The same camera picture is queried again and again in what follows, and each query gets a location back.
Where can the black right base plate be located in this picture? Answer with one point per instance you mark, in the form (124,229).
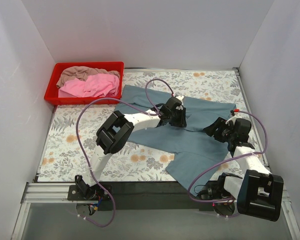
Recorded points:
(227,206)

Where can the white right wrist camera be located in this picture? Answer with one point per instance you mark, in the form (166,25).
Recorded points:
(235,114)

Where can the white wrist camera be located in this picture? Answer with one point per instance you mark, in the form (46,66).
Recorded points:
(235,114)
(180,97)

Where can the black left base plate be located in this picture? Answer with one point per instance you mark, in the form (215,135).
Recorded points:
(100,192)

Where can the red plastic bin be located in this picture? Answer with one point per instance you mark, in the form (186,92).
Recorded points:
(52,92)

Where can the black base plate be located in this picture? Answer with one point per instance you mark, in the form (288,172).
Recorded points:
(100,192)
(227,206)

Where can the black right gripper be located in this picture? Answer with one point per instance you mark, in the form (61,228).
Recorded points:
(217,128)

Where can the pink t shirt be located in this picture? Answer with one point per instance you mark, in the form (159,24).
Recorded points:
(99,85)

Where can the beige t shirt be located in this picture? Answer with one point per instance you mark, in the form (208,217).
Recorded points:
(82,73)

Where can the aluminium front frame rail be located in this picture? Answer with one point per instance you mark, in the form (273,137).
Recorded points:
(67,192)

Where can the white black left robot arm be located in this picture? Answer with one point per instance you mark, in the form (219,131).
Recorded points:
(113,134)

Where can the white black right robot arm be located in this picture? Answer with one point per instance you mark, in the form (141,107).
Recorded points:
(259,192)

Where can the blue-grey t shirt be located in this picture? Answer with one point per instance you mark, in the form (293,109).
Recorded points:
(194,151)

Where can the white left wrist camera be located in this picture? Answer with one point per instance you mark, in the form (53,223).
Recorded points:
(180,97)

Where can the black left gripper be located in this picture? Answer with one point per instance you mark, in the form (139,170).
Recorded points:
(176,119)

